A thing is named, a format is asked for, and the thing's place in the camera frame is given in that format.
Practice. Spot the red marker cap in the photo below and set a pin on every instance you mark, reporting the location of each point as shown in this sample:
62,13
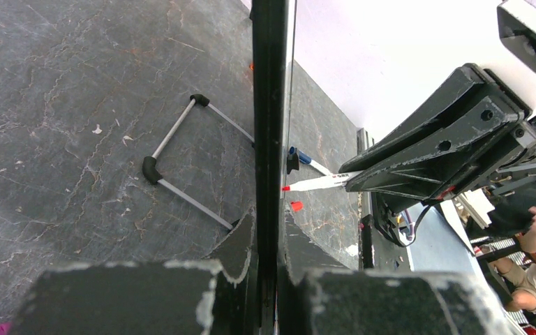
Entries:
296,206

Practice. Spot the seated person white shirt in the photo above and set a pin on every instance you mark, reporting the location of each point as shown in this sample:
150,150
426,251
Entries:
513,214

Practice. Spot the blue whiteboard marker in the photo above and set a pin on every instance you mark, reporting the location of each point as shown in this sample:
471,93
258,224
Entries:
304,159

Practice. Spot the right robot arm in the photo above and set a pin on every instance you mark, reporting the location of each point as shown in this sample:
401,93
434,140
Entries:
470,128

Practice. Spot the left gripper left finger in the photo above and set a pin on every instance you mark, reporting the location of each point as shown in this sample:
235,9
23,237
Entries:
237,252

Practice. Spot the white whiteboard black frame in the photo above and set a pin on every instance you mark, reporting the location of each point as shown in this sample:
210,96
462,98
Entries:
194,297

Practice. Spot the red whiteboard marker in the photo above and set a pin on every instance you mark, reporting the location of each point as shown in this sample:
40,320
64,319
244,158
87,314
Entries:
328,181

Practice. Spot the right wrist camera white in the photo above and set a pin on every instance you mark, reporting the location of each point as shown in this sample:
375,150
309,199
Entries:
517,29

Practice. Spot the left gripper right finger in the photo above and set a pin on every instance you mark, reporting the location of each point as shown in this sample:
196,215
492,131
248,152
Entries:
300,255

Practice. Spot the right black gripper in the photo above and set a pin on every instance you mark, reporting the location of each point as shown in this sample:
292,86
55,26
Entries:
472,125

